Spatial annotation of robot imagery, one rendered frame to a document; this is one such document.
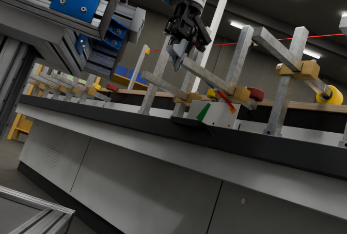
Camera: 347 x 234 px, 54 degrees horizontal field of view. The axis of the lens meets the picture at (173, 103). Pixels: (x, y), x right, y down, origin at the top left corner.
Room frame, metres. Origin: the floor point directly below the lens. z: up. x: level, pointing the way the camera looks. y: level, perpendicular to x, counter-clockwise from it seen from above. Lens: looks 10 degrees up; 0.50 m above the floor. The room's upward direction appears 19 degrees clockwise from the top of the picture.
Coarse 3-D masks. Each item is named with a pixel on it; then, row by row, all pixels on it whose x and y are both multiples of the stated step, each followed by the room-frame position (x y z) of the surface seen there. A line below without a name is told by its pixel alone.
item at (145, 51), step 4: (144, 48) 3.97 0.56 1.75; (148, 48) 4.01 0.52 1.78; (144, 52) 3.98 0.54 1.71; (148, 52) 3.99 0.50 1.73; (140, 56) 3.98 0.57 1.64; (144, 56) 3.99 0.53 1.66; (140, 60) 3.97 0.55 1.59; (140, 64) 3.98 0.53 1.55; (136, 68) 3.97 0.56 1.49; (136, 72) 3.98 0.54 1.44; (132, 76) 3.99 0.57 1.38; (136, 76) 3.99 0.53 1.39; (132, 80) 3.97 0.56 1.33; (132, 84) 3.98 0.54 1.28; (128, 88) 3.98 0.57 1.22
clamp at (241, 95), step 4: (236, 88) 1.24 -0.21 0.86; (240, 88) 1.23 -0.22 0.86; (244, 88) 1.22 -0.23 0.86; (236, 92) 1.24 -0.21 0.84; (240, 92) 1.22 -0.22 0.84; (244, 92) 1.23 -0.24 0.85; (248, 92) 1.24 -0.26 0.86; (216, 96) 1.32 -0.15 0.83; (220, 96) 1.29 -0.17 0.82; (228, 96) 1.26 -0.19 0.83; (232, 96) 1.25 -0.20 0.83; (236, 96) 1.23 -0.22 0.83; (240, 96) 1.22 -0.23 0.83; (244, 96) 1.23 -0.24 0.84; (248, 96) 1.25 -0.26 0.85; (232, 100) 1.28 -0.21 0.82; (236, 100) 1.26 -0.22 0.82; (240, 100) 1.24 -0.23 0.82; (244, 100) 1.24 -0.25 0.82
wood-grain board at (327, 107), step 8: (104, 88) 2.51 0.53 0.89; (160, 96) 1.96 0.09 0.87; (168, 96) 1.90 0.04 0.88; (264, 104) 1.39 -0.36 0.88; (272, 104) 1.36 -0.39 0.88; (296, 104) 1.27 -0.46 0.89; (304, 104) 1.25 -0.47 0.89; (312, 104) 1.22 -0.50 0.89; (320, 104) 1.20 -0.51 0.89; (328, 104) 1.18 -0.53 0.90; (336, 104) 1.15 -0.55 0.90; (328, 112) 1.18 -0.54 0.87; (336, 112) 1.15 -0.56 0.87; (344, 112) 1.13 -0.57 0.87
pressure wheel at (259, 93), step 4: (248, 88) 1.32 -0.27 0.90; (252, 88) 1.31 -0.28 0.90; (256, 88) 1.30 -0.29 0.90; (252, 92) 1.31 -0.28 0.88; (256, 92) 1.30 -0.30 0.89; (260, 92) 1.30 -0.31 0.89; (252, 96) 1.31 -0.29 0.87; (256, 96) 1.30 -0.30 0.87; (260, 96) 1.31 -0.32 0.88; (256, 100) 1.36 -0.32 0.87; (260, 100) 1.33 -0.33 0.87; (248, 112) 1.34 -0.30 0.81
